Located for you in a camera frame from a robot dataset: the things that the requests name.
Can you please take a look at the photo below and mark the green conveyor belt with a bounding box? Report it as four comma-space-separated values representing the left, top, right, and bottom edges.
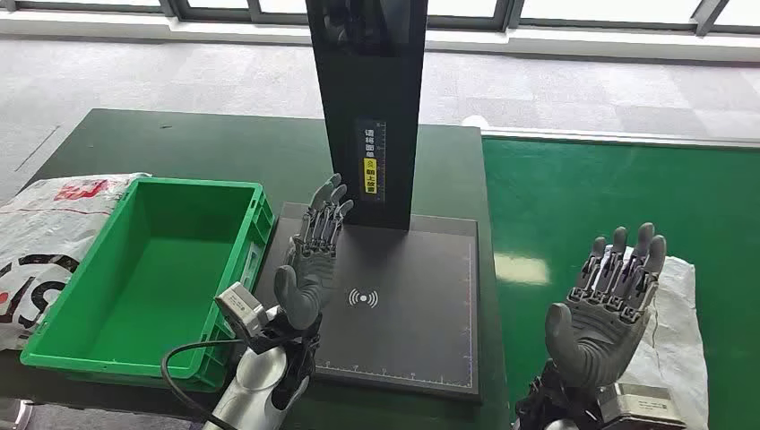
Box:
481, 136, 760, 430

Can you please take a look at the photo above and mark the large white printed bag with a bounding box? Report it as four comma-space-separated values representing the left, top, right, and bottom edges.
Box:
0, 172, 152, 352

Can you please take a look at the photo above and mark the silver conveyor side rail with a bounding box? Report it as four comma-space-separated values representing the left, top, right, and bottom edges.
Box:
480, 125, 760, 150

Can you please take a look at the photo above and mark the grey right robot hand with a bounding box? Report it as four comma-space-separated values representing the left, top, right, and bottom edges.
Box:
544, 222, 668, 391

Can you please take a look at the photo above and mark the white window sill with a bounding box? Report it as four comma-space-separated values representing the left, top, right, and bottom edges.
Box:
0, 8, 760, 65

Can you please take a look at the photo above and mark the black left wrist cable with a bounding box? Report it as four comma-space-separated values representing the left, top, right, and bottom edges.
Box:
161, 339, 251, 430

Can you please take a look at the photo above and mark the grey parcel bag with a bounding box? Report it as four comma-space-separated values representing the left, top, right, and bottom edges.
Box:
600, 245, 712, 430

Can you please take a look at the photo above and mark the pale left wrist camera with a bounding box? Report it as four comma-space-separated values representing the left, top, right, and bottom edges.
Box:
213, 282, 268, 340

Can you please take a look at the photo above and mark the metal table foot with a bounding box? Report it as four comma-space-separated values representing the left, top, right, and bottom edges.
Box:
0, 399, 34, 430

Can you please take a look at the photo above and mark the yellow black label strip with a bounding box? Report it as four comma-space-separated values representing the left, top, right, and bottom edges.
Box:
356, 118, 388, 204

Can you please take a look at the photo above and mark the black inbound scanner machine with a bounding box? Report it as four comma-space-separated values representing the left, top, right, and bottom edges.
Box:
234, 0, 483, 405

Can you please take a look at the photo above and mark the green plastic crate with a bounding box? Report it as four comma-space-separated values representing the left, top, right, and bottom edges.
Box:
19, 176, 277, 394

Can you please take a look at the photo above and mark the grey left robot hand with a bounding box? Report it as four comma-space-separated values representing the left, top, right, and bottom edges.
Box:
272, 172, 356, 332

